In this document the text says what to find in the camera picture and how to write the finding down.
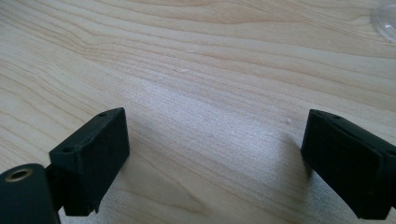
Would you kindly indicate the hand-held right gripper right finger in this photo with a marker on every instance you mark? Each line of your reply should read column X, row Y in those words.
column 345, row 161

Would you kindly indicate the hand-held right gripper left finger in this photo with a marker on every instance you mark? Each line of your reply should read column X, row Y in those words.
column 90, row 161

